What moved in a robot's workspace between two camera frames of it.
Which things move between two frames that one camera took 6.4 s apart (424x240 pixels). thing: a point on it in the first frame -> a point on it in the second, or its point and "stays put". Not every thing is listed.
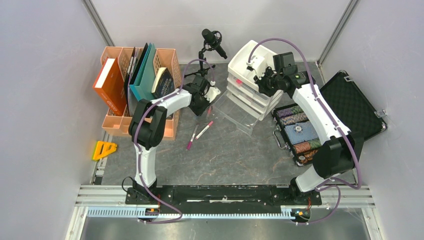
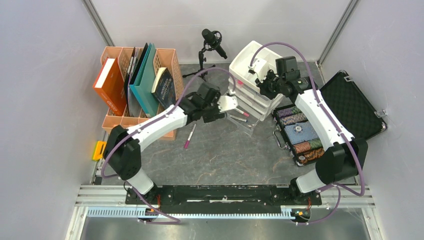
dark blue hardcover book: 163,85 stays put
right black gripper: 261,82 stays put
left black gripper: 198,112 -> 215,115
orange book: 110,85 stays put
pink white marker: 198,135 -> 242,112
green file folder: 143,87 stays put
